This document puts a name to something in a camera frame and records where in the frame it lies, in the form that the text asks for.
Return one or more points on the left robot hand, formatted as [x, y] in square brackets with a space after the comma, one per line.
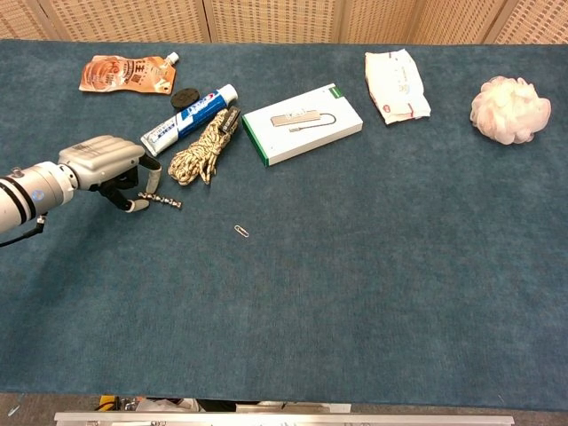
[100, 160]

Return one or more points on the small metal bead chain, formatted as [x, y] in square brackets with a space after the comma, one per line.
[166, 201]

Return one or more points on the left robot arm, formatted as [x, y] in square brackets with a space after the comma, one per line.
[26, 197]

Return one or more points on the silver paper clip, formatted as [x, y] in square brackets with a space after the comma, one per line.
[241, 231]

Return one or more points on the orange spouted sauce pouch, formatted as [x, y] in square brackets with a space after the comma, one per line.
[128, 73]

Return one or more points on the blue white toothpaste tube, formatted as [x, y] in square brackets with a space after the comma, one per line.
[188, 117]

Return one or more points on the black round disc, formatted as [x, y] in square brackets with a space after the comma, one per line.
[185, 98]

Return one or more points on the white usb hub box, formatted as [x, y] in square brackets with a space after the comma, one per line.
[302, 124]

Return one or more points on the blue table cloth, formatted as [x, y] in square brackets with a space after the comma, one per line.
[284, 266]

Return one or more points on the wooden folding screen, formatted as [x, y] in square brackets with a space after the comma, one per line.
[284, 20]

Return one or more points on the white wet wipes pack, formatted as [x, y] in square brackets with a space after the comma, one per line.
[397, 86]

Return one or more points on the pink mesh bath sponge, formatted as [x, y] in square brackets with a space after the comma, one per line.
[510, 108]

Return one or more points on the aluminium profile rail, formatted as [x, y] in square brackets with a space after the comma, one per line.
[284, 418]

